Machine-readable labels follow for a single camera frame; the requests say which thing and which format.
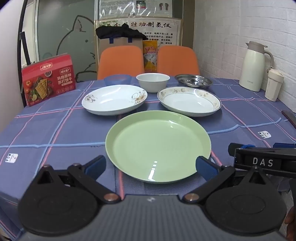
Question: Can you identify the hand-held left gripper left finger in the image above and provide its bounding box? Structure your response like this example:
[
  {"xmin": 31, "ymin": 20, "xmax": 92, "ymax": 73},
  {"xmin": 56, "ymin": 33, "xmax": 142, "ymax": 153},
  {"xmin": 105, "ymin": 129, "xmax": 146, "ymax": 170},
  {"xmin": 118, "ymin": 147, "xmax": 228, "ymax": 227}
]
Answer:
[{"xmin": 35, "ymin": 155, "xmax": 121, "ymax": 204}]

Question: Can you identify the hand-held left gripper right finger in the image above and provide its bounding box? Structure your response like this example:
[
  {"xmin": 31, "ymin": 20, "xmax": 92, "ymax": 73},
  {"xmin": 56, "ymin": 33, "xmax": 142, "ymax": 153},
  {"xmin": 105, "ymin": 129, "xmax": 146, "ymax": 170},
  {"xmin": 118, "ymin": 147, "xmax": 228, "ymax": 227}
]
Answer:
[{"xmin": 183, "ymin": 156, "xmax": 271, "ymax": 204}]

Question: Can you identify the green plate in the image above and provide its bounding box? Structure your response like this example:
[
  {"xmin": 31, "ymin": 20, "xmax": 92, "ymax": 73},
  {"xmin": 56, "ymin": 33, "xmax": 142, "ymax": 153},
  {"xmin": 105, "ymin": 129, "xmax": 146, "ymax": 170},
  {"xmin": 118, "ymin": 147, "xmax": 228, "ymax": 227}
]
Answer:
[{"xmin": 105, "ymin": 110, "xmax": 211, "ymax": 184}]

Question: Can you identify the white floral plate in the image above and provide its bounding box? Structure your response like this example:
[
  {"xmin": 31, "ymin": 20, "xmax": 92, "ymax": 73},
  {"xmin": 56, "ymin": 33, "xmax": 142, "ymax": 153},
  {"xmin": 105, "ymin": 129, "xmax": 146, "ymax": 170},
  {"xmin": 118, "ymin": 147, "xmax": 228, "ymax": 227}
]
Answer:
[{"xmin": 82, "ymin": 85, "xmax": 148, "ymax": 115}]

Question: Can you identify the white gold-rimmed plate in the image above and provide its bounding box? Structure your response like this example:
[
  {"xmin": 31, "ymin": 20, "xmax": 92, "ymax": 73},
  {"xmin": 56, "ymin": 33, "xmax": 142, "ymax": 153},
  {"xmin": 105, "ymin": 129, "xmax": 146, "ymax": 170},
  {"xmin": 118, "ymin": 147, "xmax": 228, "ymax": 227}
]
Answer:
[{"xmin": 157, "ymin": 86, "xmax": 222, "ymax": 117}]

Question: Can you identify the stainless steel plate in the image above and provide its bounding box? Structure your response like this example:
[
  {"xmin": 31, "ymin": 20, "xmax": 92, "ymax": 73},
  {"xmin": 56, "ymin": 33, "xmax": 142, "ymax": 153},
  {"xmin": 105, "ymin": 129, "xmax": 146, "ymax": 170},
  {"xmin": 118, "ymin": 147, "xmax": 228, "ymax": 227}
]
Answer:
[{"xmin": 174, "ymin": 74, "xmax": 213, "ymax": 90}]

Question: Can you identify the blue plastic bowl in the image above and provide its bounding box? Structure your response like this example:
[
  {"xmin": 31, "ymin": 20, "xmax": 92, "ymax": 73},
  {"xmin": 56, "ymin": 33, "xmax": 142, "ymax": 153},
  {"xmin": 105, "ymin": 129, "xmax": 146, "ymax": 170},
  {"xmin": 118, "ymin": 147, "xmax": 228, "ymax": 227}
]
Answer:
[{"xmin": 104, "ymin": 75, "xmax": 132, "ymax": 87}]

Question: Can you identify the white bowl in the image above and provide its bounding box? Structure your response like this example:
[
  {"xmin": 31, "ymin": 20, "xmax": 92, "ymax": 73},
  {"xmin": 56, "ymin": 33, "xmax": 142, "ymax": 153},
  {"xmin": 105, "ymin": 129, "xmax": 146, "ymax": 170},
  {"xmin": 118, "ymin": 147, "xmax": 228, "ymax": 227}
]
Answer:
[{"xmin": 136, "ymin": 73, "xmax": 170, "ymax": 93}]

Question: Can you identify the dark flat object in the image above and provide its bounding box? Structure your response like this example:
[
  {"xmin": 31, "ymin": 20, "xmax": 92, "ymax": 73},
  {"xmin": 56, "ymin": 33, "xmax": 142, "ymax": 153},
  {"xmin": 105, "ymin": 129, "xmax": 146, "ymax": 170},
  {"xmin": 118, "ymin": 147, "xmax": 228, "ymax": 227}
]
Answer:
[{"xmin": 282, "ymin": 110, "xmax": 296, "ymax": 129}]

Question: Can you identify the blue plaid tablecloth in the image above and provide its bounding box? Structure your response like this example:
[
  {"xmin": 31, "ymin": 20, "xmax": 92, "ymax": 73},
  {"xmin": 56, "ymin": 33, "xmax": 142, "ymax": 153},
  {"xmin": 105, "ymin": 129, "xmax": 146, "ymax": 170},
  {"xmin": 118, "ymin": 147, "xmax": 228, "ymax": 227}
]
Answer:
[{"xmin": 0, "ymin": 77, "xmax": 296, "ymax": 241}]

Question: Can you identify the white tumbler cup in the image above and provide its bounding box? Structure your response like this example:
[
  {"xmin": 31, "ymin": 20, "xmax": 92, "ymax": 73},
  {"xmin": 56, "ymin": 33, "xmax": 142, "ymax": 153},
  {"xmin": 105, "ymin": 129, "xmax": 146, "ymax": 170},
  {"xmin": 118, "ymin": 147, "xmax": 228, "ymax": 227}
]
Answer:
[{"xmin": 265, "ymin": 68, "xmax": 284, "ymax": 102}]

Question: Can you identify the white thermos jug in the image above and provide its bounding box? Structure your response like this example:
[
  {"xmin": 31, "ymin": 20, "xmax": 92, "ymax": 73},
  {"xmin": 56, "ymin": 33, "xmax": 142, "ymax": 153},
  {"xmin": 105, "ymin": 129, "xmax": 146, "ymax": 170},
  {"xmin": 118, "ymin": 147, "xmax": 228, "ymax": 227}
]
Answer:
[{"xmin": 239, "ymin": 41, "xmax": 274, "ymax": 92}]

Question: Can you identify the red cracker box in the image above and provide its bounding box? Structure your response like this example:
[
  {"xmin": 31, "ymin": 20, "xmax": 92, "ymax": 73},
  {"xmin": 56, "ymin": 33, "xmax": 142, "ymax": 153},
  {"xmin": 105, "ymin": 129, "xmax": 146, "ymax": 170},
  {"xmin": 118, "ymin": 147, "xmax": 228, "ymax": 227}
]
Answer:
[{"xmin": 21, "ymin": 54, "xmax": 77, "ymax": 107}]

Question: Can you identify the orange chair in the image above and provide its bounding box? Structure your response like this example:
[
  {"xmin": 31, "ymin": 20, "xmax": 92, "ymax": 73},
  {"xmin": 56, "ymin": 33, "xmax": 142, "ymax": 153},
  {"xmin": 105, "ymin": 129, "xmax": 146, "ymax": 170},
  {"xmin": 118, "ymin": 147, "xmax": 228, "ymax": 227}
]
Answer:
[
  {"xmin": 157, "ymin": 46, "xmax": 200, "ymax": 76},
  {"xmin": 97, "ymin": 46, "xmax": 145, "ymax": 80}
]

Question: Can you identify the yellow snack bag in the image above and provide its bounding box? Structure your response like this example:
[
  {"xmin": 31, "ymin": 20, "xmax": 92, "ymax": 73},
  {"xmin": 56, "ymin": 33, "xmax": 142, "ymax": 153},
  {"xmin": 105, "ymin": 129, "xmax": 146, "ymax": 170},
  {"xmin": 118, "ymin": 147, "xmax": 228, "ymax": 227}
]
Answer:
[{"xmin": 142, "ymin": 40, "xmax": 160, "ymax": 73}]

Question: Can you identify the brown paper bag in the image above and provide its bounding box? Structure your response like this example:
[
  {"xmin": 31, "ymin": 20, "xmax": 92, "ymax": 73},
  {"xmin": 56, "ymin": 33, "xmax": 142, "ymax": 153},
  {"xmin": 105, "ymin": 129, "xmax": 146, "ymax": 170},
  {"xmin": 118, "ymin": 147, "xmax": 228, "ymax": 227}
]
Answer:
[{"xmin": 97, "ymin": 37, "xmax": 143, "ymax": 61}]

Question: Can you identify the black cloth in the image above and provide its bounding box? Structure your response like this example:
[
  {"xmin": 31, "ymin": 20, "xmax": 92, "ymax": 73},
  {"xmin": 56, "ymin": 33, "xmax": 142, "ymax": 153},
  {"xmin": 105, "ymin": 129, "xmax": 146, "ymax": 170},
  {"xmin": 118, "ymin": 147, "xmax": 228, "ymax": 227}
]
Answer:
[{"xmin": 95, "ymin": 24, "xmax": 146, "ymax": 40}]

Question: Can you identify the glass panel with cat drawing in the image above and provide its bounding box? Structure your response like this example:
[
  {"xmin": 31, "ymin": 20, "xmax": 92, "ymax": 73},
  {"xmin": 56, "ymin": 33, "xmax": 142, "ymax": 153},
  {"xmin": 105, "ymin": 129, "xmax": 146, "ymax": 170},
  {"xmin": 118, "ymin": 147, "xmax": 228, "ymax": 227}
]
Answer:
[{"xmin": 37, "ymin": 0, "xmax": 98, "ymax": 82}]

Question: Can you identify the wall poster with black text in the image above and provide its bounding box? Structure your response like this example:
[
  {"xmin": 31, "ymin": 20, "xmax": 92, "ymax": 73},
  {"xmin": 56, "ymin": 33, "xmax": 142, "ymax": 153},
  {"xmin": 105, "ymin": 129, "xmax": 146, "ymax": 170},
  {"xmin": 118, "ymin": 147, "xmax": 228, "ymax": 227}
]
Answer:
[{"xmin": 96, "ymin": 17, "xmax": 183, "ymax": 48}]

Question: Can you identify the wall poster with foot pictures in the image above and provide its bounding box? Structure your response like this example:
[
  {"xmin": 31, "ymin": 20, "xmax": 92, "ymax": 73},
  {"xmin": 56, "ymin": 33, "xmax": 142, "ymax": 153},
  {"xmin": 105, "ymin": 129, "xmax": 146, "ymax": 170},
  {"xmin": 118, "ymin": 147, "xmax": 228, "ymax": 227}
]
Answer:
[{"xmin": 99, "ymin": 0, "xmax": 173, "ymax": 18}]

